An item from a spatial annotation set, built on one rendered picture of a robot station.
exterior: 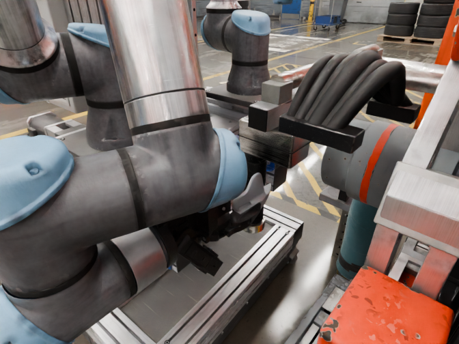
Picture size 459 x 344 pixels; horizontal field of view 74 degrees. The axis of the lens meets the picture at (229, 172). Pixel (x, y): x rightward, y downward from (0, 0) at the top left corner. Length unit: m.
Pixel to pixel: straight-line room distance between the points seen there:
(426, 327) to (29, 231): 0.30
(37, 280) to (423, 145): 0.32
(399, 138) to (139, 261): 0.40
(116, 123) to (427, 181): 0.55
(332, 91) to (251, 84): 0.67
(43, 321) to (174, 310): 0.81
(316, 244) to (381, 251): 1.34
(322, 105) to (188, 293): 0.90
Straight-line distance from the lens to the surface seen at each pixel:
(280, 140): 0.40
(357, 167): 0.51
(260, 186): 0.45
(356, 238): 0.77
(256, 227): 0.52
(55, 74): 0.63
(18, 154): 0.26
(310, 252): 1.60
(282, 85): 0.40
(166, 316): 1.10
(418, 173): 0.28
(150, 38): 0.27
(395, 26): 9.11
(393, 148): 0.51
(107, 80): 0.64
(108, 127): 0.67
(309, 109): 0.36
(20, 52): 0.59
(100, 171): 0.26
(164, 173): 0.26
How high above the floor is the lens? 1.10
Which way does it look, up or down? 31 degrees down
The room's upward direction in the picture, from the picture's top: straight up
